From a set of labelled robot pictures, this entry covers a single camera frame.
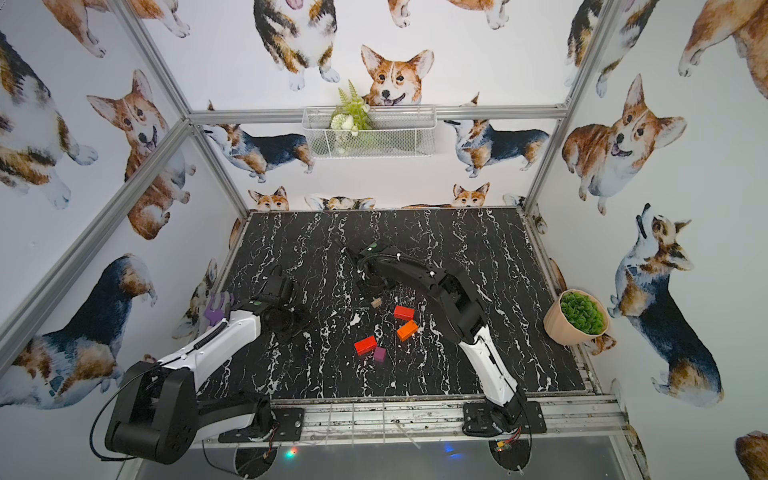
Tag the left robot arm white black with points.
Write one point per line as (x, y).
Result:
(157, 413)

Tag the red block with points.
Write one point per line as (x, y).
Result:
(404, 313)
(365, 346)

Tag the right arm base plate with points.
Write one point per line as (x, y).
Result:
(486, 420)

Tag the purple cube block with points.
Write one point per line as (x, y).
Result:
(380, 354)

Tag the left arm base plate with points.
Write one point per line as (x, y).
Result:
(284, 425)

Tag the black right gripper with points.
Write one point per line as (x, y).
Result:
(386, 287)

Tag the orange block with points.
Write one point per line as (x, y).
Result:
(407, 330)

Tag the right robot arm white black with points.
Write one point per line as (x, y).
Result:
(460, 316)

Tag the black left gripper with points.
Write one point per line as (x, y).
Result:
(289, 321)

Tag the pink pot green plant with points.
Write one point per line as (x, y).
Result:
(576, 317)

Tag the artificial fern with flower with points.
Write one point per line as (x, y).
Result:
(350, 123)

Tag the purple toy rake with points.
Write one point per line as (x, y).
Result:
(218, 308)

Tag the white wire basket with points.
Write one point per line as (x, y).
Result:
(387, 132)

